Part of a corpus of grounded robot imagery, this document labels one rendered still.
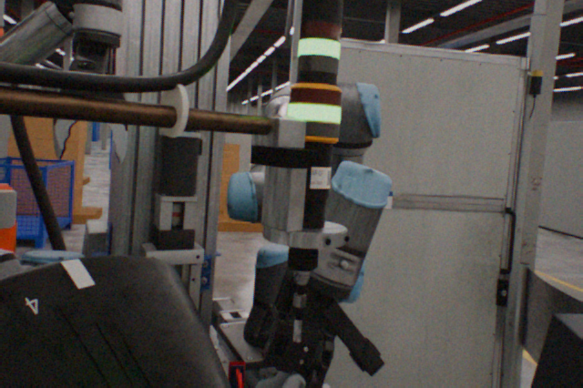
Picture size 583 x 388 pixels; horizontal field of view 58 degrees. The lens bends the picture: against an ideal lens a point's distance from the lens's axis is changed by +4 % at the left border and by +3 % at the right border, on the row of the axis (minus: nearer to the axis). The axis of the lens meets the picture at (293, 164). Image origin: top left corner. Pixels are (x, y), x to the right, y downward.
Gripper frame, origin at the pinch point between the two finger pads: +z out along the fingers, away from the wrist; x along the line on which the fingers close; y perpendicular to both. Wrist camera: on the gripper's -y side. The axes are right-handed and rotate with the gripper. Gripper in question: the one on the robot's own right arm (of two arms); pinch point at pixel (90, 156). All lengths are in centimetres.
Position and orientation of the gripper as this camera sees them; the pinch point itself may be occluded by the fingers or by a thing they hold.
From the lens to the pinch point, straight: 92.3
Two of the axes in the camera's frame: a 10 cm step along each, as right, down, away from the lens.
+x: -9.7, -0.6, -2.2
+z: -0.7, 10.0, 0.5
